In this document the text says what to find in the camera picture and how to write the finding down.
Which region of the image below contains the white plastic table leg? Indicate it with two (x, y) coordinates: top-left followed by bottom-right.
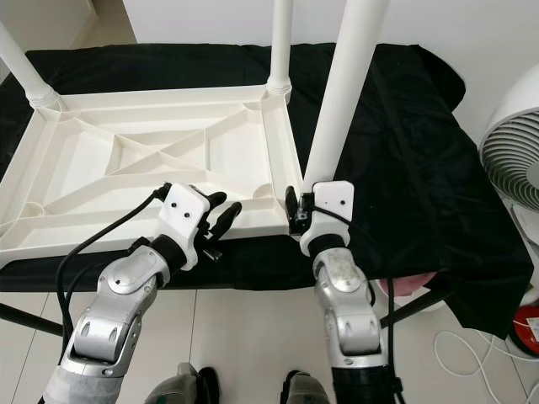
(267, 0), (296, 95)
(0, 29), (64, 112)
(302, 0), (390, 190)

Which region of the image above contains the grey robot left foot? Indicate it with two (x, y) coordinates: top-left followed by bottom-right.
(152, 364), (220, 404)

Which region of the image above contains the pink soft item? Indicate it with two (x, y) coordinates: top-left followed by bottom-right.
(377, 271), (439, 297)

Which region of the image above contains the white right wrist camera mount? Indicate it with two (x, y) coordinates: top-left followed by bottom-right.
(299, 179), (355, 256)

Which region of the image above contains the grey robot right foot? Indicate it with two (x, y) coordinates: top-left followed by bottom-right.
(282, 370), (338, 404)

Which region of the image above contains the white power cable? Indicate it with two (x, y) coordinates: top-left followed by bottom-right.
(434, 324), (539, 380)

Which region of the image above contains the black fabric table cover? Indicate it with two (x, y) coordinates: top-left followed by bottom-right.
(0, 42), (536, 338)

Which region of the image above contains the black metal frame rod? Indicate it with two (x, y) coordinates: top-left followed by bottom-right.
(0, 301), (64, 338)

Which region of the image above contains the white round standing fan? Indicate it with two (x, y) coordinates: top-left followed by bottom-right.
(480, 84), (539, 211)

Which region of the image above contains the white rounded appliance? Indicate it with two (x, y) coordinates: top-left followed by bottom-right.
(510, 206), (539, 253)

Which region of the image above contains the grey metal table leg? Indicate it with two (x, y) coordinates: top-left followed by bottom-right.
(379, 284), (451, 329)

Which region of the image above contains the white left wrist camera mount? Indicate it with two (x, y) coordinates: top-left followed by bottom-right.
(160, 183), (211, 270)

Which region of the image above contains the grey robot foot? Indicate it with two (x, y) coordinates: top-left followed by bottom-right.
(282, 370), (338, 404)
(152, 364), (220, 404)

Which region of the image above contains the red round cable reel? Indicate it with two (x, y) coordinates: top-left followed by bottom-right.
(512, 305), (539, 359)

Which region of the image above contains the white plastic table top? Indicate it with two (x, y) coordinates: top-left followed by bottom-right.
(0, 84), (304, 274)

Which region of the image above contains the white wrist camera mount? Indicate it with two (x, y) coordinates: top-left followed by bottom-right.
(160, 183), (211, 270)
(299, 179), (355, 256)

